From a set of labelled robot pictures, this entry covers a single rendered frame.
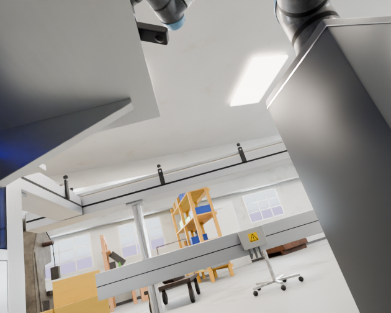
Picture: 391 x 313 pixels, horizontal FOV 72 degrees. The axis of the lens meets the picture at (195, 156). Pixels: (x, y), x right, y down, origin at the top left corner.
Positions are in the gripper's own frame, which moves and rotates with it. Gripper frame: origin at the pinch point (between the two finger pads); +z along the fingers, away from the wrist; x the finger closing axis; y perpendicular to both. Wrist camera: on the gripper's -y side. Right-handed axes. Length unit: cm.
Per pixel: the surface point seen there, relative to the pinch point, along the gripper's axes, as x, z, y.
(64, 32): 22.0, 5.5, 10.8
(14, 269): -9, 36, 39
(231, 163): -82, 2, -32
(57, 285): -316, 22, 179
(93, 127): -0.1, 10.3, 14.8
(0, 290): -4, 39, 39
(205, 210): -599, -65, -47
